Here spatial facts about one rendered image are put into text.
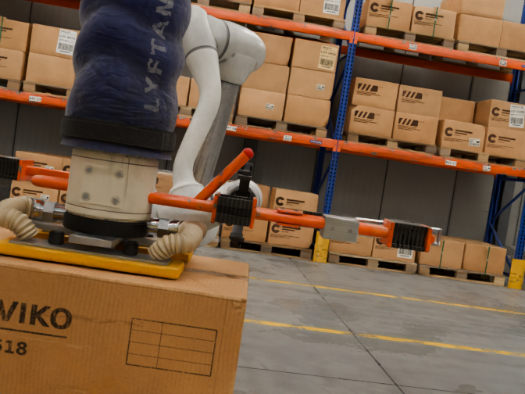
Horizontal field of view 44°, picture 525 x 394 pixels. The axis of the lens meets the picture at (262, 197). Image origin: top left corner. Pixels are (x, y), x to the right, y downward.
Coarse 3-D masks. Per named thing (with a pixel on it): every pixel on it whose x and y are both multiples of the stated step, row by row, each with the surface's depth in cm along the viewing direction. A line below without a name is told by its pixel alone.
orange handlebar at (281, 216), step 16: (48, 176) 133; (64, 176) 157; (160, 192) 134; (192, 208) 130; (208, 208) 130; (256, 208) 131; (288, 224) 130; (304, 224) 130; (320, 224) 130; (368, 224) 135; (432, 240) 131
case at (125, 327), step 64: (0, 256) 118; (192, 256) 150; (0, 320) 113; (64, 320) 113; (128, 320) 113; (192, 320) 114; (0, 384) 114; (64, 384) 114; (128, 384) 114; (192, 384) 114
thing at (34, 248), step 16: (0, 240) 121; (16, 240) 120; (32, 240) 123; (48, 240) 122; (128, 240) 124; (32, 256) 118; (48, 256) 118; (64, 256) 118; (80, 256) 118; (96, 256) 119; (112, 256) 120; (128, 256) 121; (144, 256) 123; (128, 272) 119; (144, 272) 119; (160, 272) 119; (176, 272) 119
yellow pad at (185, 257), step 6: (42, 234) 137; (48, 234) 137; (66, 234) 138; (66, 240) 137; (120, 246) 137; (138, 246) 138; (144, 246) 139; (138, 252) 137; (144, 252) 137; (192, 252) 145; (174, 258) 138; (180, 258) 138; (186, 258) 138
